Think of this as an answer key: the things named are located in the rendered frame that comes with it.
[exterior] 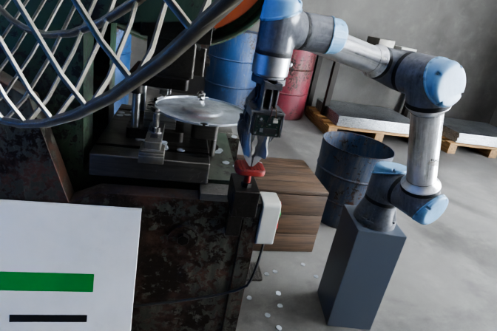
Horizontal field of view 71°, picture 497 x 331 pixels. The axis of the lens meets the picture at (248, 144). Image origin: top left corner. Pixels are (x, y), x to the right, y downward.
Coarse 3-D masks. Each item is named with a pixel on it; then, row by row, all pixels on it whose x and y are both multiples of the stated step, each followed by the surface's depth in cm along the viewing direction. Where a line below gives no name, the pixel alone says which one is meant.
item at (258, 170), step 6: (234, 162) 82; (240, 162) 82; (258, 162) 84; (234, 168) 81; (240, 168) 79; (246, 168) 80; (252, 168) 80; (258, 168) 81; (264, 168) 82; (240, 174) 79; (246, 174) 79; (252, 174) 80; (258, 174) 80; (264, 174) 81; (246, 180) 82
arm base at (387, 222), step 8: (368, 200) 126; (360, 208) 128; (368, 208) 125; (376, 208) 124; (384, 208) 123; (392, 208) 123; (360, 216) 127; (368, 216) 126; (376, 216) 123; (384, 216) 123; (392, 216) 124; (368, 224) 125; (376, 224) 123; (384, 224) 123; (392, 224) 125
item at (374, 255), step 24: (336, 240) 141; (360, 240) 123; (384, 240) 124; (336, 264) 138; (360, 264) 127; (384, 264) 128; (336, 288) 134; (360, 288) 131; (384, 288) 132; (336, 312) 135; (360, 312) 136
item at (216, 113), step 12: (180, 96) 119; (192, 96) 121; (168, 108) 105; (180, 108) 107; (192, 108) 107; (204, 108) 110; (216, 108) 112; (228, 108) 116; (240, 108) 117; (180, 120) 96; (192, 120) 98; (204, 120) 100; (216, 120) 102; (228, 120) 104
